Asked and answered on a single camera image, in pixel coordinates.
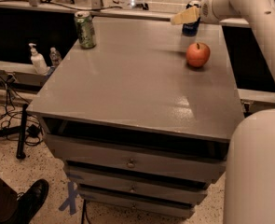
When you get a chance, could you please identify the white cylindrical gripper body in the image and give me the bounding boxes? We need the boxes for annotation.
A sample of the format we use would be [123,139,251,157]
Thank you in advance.
[199,0,237,24]

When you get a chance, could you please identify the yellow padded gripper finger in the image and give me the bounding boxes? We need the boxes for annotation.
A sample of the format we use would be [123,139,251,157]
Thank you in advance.
[171,6,200,25]

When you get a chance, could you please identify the blue pepsi can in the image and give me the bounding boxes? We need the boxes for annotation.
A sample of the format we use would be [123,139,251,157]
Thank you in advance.
[182,0,200,36]

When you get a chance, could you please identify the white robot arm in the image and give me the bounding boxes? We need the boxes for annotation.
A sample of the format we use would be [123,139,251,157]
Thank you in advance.
[171,0,275,224]

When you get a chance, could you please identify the green soda can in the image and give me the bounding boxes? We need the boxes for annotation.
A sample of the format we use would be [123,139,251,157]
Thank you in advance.
[75,11,96,49]

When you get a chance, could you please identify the red orange apple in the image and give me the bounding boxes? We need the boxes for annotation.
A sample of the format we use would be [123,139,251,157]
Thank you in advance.
[186,42,211,68]

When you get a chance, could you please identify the grey drawer cabinet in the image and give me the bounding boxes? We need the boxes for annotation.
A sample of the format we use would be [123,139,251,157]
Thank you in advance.
[26,16,246,220]

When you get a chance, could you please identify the small clear plastic bottle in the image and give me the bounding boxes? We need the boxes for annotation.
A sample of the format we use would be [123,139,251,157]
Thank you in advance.
[49,47,62,67]

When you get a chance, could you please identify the top grey drawer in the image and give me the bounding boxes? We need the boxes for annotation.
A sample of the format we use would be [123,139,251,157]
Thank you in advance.
[45,134,226,182]

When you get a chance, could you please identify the grey drawer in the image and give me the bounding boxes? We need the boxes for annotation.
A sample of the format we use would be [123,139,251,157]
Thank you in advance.
[45,134,226,182]
[78,187,195,218]
[64,163,207,206]

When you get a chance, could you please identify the white pump dispenser bottle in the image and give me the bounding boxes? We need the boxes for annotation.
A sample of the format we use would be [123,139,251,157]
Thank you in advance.
[29,43,48,75]

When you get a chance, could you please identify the middle grey drawer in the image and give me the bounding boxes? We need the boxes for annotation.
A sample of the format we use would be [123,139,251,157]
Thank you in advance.
[64,163,207,206]

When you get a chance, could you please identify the black power adapter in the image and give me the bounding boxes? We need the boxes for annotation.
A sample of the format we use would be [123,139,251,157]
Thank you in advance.
[27,124,40,138]

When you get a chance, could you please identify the bottom grey drawer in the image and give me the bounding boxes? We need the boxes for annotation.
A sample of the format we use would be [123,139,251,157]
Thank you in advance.
[78,187,195,218]

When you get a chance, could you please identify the black stand leg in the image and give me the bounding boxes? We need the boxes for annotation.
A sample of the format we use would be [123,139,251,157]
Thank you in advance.
[0,104,28,160]

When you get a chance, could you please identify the black leather shoe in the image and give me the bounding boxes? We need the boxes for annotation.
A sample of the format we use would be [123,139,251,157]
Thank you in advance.
[3,179,49,224]

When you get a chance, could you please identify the brown trouser leg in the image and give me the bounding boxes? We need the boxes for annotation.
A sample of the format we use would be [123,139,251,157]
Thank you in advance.
[0,178,18,224]

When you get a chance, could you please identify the black floor cables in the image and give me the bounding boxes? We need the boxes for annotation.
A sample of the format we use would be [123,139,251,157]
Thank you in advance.
[0,64,45,147]

